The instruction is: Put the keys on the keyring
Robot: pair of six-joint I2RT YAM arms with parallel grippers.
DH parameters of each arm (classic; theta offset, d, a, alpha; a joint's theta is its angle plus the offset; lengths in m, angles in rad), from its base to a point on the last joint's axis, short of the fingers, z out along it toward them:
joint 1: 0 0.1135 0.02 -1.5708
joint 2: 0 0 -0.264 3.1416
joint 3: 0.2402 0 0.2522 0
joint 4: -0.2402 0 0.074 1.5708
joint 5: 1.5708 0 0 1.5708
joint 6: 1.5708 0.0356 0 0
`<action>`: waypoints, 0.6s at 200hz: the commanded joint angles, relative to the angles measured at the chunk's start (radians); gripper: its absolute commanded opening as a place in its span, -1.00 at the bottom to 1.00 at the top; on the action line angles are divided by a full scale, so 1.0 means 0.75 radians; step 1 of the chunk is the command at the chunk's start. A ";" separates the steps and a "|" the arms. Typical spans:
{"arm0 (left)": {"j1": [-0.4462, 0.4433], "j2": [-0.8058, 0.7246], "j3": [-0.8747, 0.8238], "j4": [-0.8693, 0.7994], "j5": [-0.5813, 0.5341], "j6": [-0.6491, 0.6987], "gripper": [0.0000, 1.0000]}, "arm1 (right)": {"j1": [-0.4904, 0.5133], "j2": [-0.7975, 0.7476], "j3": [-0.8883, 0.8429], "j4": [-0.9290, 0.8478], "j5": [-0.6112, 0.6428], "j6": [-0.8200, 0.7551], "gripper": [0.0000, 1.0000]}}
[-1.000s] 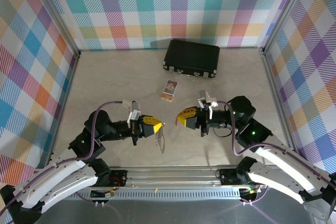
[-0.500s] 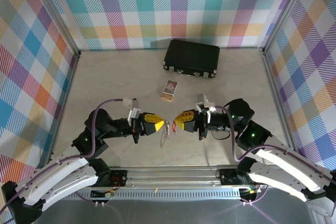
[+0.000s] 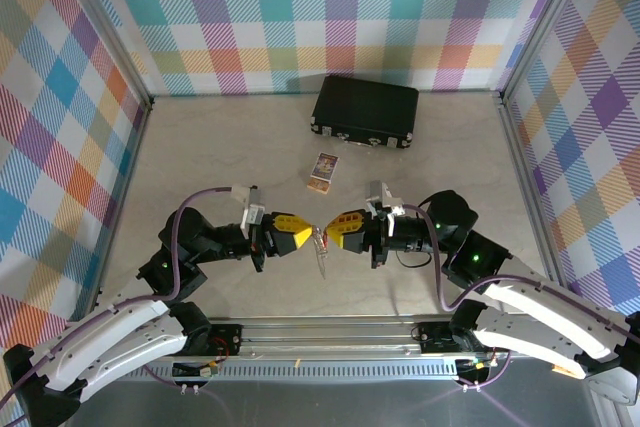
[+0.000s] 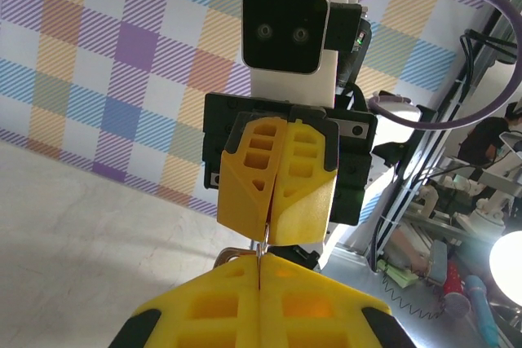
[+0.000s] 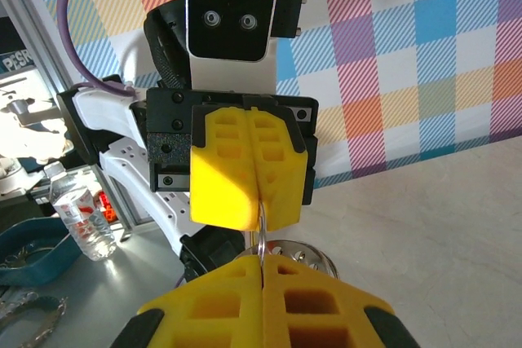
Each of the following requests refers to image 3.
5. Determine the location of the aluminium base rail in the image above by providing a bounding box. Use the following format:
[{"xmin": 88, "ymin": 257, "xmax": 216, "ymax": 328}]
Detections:
[{"xmin": 187, "ymin": 315, "xmax": 481, "ymax": 363}]

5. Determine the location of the brushed metal front panel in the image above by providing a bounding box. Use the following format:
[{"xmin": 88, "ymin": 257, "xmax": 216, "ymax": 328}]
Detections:
[{"xmin": 64, "ymin": 364, "xmax": 621, "ymax": 427}]

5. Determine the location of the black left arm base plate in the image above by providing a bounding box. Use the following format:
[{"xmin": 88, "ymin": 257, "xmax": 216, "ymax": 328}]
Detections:
[{"xmin": 189, "ymin": 322, "xmax": 245, "ymax": 358}]

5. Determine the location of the perforated metal strip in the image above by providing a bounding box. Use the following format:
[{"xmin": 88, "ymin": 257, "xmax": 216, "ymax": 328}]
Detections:
[{"xmin": 119, "ymin": 364, "xmax": 501, "ymax": 382}]

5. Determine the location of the small printed card box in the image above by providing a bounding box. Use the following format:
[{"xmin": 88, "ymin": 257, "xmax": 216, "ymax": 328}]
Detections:
[{"xmin": 306, "ymin": 151, "xmax": 340, "ymax": 194}]

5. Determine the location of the aluminium frame post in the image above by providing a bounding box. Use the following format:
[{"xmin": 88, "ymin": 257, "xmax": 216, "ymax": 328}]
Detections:
[
  {"xmin": 492, "ymin": 0, "xmax": 599, "ymax": 106},
  {"xmin": 52, "ymin": 0, "xmax": 156, "ymax": 111}
]

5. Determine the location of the aluminium frame side rail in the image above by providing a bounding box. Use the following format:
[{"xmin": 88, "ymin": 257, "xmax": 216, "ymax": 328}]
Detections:
[
  {"xmin": 89, "ymin": 96, "xmax": 154, "ymax": 318},
  {"xmin": 498, "ymin": 94, "xmax": 566, "ymax": 288}
]

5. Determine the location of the black hard case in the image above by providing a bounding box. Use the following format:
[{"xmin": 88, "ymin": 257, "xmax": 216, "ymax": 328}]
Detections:
[{"xmin": 309, "ymin": 74, "xmax": 420, "ymax": 150}]

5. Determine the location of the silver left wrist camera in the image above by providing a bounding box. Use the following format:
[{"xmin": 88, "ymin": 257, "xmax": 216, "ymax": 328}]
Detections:
[{"xmin": 238, "ymin": 185, "xmax": 267, "ymax": 228}]

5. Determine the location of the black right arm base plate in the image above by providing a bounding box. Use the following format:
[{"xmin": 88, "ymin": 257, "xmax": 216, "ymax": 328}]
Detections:
[{"xmin": 417, "ymin": 319, "xmax": 511, "ymax": 356}]

